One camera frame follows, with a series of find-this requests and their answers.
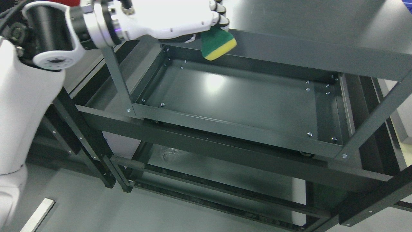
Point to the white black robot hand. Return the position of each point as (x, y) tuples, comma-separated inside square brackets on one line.
[(169, 19)]

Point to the green yellow sponge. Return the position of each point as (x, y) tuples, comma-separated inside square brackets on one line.
[(216, 42)]

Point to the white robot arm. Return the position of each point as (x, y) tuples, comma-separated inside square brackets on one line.
[(28, 88)]

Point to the dark grey shelf cart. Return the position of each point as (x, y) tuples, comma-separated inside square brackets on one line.
[(286, 131)]

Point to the white strip on floor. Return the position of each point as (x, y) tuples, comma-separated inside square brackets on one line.
[(38, 216)]

